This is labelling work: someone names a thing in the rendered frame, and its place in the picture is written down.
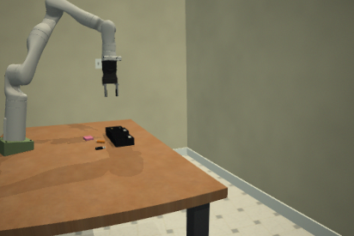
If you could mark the black rack of bins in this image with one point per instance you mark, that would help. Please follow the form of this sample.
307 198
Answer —
119 135

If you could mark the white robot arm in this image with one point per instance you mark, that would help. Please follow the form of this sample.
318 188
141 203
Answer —
14 122

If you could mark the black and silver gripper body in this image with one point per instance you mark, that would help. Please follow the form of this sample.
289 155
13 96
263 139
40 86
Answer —
109 68

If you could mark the pink sticky note pad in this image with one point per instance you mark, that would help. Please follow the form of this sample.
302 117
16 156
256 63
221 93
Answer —
87 138

